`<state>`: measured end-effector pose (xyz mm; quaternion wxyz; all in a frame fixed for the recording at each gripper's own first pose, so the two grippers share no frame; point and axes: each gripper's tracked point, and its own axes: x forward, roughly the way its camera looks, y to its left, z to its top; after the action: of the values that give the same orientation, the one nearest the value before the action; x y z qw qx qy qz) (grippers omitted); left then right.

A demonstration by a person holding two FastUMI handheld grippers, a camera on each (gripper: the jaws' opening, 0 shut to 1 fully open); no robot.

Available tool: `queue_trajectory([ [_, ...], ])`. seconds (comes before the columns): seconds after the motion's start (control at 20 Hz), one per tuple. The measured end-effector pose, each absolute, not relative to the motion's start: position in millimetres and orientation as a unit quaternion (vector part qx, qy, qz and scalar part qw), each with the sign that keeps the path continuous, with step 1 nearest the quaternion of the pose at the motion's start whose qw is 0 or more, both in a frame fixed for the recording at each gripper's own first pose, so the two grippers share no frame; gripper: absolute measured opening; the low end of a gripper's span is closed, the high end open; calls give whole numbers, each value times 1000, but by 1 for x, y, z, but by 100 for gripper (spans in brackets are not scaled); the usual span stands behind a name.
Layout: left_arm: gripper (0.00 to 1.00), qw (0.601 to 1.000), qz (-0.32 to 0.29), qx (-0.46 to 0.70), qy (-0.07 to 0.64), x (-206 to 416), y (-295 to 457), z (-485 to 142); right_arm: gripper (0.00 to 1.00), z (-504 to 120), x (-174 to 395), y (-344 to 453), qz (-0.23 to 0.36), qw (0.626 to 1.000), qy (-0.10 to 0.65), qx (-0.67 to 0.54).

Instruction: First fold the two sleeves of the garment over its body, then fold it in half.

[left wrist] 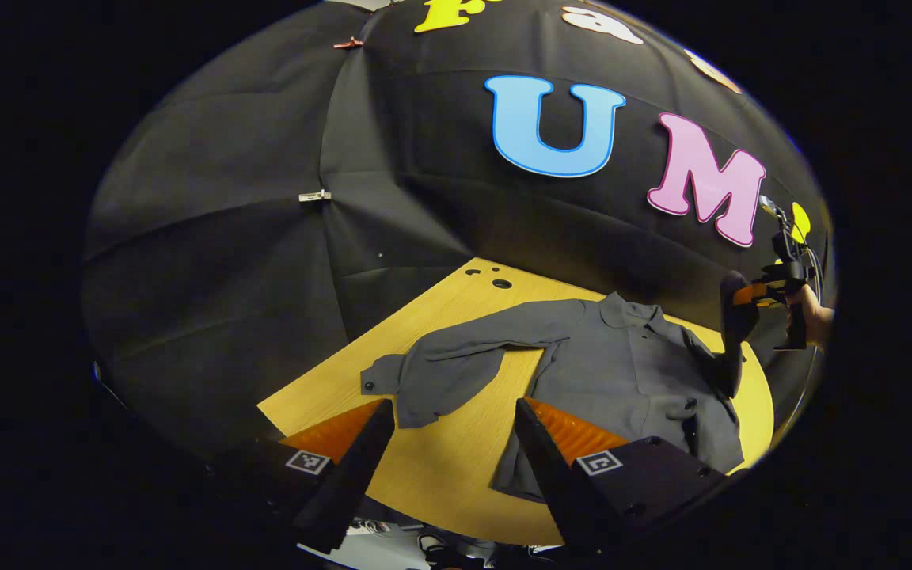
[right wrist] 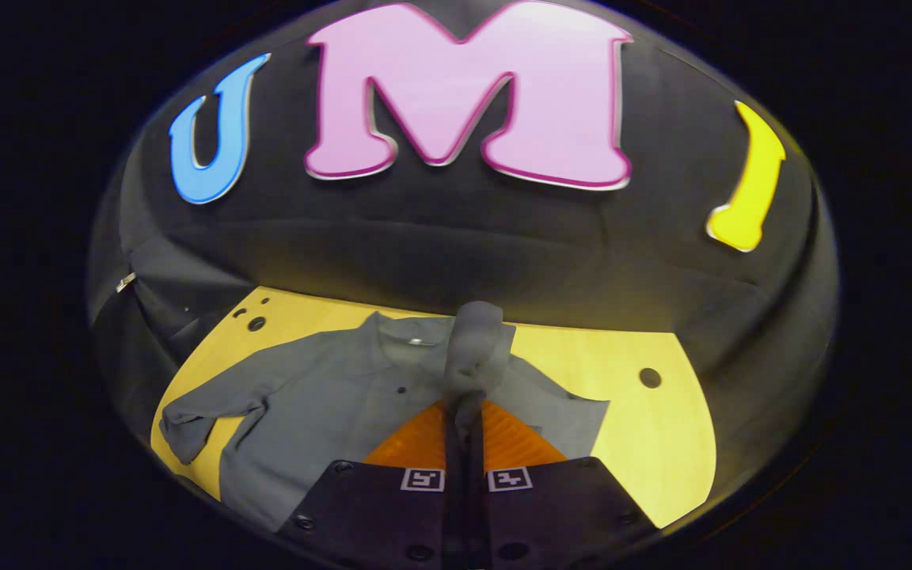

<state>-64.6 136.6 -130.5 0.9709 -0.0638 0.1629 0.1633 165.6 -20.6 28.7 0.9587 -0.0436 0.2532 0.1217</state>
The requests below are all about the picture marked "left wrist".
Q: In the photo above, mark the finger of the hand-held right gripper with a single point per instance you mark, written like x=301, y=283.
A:
x=737, y=324

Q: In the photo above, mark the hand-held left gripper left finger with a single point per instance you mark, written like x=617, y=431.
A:
x=353, y=475

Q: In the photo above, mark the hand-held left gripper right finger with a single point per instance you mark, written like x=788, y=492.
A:
x=551, y=483

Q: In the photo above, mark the grey button-up shirt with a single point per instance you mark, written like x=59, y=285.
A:
x=622, y=364

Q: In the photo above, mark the black backdrop cloth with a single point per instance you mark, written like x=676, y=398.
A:
x=250, y=237

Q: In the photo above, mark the silver metal clip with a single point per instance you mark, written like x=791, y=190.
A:
x=314, y=195

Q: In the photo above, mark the small red clip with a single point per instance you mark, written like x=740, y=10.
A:
x=347, y=43

